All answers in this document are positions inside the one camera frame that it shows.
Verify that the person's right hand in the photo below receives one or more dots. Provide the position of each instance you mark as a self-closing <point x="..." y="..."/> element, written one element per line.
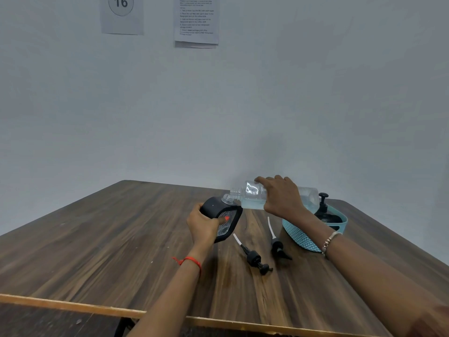
<point x="282" y="200"/>

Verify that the person's left hand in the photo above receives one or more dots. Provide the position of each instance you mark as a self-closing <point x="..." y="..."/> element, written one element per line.
<point x="201" y="226"/>

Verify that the person's left thumb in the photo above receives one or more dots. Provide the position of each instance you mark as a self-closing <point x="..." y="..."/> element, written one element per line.
<point x="220" y="220"/>

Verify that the black soap bottle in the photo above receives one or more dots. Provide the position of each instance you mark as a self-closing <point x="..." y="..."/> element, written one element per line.
<point x="214" y="205"/>

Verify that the clear plastic bottle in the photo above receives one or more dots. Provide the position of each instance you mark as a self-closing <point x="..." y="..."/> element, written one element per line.
<point x="252" y="196"/>

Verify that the person's left forearm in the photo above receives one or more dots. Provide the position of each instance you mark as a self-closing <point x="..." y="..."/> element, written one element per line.
<point x="175" y="291"/>

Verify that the person's right forearm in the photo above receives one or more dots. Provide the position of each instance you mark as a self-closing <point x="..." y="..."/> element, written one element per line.
<point x="364" y="270"/>

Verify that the black pump dispenser head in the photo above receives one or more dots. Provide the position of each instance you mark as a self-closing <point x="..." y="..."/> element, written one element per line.
<point x="277" y="245"/>
<point x="253" y="257"/>

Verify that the teal plastic basket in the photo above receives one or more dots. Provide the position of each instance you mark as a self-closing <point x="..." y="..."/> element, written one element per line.
<point x="301" y="238"/>

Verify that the black pump bottle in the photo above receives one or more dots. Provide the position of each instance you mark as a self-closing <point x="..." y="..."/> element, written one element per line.
<point x="324" y="215"/>

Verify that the paper sheet with printed text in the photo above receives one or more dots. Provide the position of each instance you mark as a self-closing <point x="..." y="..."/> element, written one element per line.
<point x="196" y="20"/>

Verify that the paper sheet with circled number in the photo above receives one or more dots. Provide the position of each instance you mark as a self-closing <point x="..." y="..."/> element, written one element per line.
<point x="121" y="17"/>

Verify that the black metal table frame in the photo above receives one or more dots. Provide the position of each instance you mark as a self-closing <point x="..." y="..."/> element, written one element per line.
<point x="123" y="328"/>

